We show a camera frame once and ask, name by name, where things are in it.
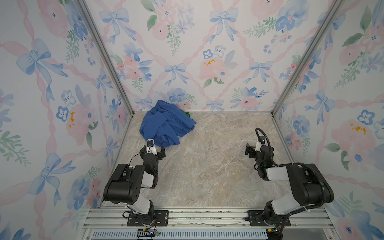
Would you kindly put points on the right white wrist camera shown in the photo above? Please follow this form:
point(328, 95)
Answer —
point(261, 142)

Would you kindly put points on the green cloth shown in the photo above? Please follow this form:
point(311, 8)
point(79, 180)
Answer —
point(187, 114)

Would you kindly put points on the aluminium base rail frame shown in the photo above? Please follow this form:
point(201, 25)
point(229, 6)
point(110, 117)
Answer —
point(190, 223)

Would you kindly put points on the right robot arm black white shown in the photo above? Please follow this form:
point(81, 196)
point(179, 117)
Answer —
point(309, 189)

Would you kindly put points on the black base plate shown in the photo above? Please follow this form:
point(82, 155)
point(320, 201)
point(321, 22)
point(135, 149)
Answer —
point(258, 218)
point(156, 218)

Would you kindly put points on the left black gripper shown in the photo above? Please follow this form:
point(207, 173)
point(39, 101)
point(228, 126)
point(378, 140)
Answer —
point(162, 152)

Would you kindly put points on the dark blue shirt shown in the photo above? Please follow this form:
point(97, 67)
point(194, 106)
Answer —
point(166, 124)

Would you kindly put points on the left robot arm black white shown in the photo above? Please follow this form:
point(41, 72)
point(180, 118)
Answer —
point(126, 182)

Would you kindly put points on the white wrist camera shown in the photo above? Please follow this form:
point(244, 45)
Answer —
point(261, 142)
point(150, 144)

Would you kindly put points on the right corner aluminium post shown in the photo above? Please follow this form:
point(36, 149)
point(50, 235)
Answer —
point(311, 49)

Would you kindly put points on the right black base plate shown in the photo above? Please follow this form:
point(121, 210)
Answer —
point(258, 218)

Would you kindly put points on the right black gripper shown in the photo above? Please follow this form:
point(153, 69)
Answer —
point(250, 149)

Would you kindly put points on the left corner aluminium post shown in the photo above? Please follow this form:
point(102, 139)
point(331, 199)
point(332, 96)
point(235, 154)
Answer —
point(94, 32)

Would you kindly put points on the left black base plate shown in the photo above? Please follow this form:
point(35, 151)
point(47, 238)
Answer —
point(156, 218)

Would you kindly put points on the corner aluminium post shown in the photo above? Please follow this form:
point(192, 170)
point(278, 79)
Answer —
point(311, 49)
point(94, 32)

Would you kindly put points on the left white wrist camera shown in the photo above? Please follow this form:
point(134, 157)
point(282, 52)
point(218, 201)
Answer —
point(150, 144)

